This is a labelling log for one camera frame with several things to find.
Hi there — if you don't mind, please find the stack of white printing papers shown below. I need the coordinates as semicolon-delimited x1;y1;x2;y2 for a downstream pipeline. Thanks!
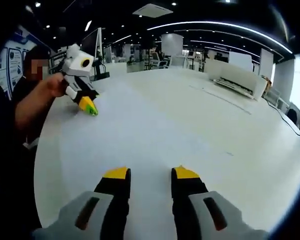
58;79;216;240

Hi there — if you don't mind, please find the ceiling air vent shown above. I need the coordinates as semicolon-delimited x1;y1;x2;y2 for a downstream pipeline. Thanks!
131;2;175;19

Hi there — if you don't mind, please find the black printer power cable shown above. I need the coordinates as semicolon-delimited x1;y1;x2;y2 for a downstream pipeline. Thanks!
264;98;300;157

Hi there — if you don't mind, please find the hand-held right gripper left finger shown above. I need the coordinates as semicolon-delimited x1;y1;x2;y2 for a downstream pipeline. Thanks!
59;166;132;240

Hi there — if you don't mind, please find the white printer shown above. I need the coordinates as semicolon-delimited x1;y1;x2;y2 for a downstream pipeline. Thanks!
205;57;271;101

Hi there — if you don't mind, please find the blue white wall poster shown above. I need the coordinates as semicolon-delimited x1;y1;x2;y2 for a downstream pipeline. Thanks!
0;28;37;101

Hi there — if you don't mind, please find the white office chair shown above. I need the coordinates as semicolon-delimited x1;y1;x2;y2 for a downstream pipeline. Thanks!
152;51;171;70
168;54;188;70

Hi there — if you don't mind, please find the operator in black shirt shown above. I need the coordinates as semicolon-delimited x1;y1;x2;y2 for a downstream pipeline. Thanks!
0;77;38;236

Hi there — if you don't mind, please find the open laptop on stand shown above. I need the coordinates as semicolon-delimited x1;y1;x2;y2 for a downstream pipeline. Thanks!
80;26;111;81

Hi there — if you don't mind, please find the black office chair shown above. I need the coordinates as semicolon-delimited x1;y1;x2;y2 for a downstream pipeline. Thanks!
287;108;299;123

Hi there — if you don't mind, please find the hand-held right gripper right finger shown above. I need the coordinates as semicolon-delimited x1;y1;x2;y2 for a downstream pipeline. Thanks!
171;164;243;240

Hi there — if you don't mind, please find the person's left hand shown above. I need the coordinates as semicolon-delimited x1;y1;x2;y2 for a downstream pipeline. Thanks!
43;74;69;99

